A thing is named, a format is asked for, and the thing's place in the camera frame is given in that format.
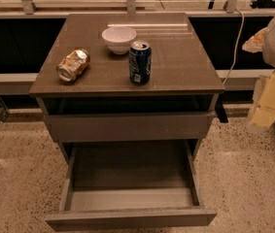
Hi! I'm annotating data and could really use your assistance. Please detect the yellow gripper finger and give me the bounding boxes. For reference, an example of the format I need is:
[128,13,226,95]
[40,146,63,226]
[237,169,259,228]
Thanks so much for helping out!
[246,107,275,134]
[242,27,267,53]

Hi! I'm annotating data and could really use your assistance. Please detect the blue pepsi can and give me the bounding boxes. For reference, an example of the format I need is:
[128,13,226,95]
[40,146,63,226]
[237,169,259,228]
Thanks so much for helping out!
[128,40,152,84]

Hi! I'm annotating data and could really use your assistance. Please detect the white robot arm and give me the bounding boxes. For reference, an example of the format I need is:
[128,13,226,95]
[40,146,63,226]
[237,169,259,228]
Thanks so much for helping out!
[242,17,275,134]

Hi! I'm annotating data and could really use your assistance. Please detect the top grey drawer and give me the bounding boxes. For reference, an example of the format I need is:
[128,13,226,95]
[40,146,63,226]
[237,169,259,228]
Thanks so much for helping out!
[45,113,215,143]

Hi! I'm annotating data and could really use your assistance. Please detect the open middle drawer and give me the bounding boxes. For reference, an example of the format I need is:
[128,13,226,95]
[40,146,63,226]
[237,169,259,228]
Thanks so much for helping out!
[46,140,217,232]

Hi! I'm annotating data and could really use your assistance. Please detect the crushed gold can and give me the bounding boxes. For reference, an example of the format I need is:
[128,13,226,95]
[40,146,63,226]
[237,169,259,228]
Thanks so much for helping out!
[56,49,90,82]

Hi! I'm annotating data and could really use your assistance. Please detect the white ceramic bowl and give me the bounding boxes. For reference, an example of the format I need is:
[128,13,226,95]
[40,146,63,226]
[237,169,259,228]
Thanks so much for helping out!
[102,26,137,54]

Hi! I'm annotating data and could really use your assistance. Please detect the white cable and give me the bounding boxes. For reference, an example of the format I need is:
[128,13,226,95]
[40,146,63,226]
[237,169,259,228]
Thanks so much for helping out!
[222,7,246,85]

